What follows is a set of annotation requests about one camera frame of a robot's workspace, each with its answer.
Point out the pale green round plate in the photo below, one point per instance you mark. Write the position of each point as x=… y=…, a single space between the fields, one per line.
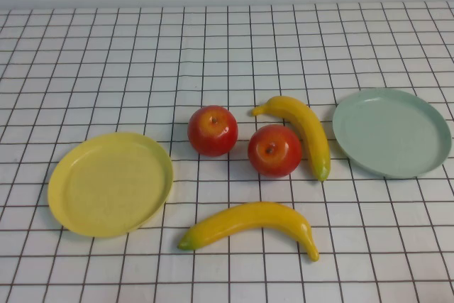
x=390 y=132

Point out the yellow round plate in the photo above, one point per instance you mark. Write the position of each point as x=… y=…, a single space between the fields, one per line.
x=110 y=186

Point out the white grid tablecloth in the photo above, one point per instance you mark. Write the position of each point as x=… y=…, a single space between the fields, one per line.
x=106 y=51

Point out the yellow banana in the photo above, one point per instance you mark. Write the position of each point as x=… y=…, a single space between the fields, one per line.
x=308 y=125
x=248 y=218

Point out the red apple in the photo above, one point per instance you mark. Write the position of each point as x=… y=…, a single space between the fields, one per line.
x=213 y=136
x=275 y=154

